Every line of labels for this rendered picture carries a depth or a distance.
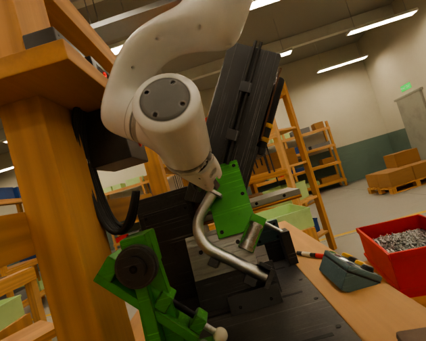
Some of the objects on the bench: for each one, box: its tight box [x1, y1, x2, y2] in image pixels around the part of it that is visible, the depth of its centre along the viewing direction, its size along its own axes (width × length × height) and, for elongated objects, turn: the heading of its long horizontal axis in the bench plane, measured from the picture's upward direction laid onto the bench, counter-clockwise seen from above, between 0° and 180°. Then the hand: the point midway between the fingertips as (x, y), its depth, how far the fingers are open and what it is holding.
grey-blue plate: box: [256, 219, 285, 262], centre depth 99 cm, size 10×2×14 cm, turn 9°
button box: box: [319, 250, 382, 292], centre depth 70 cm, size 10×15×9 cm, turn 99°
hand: (199, 183), depth 62 cm, fingers closed
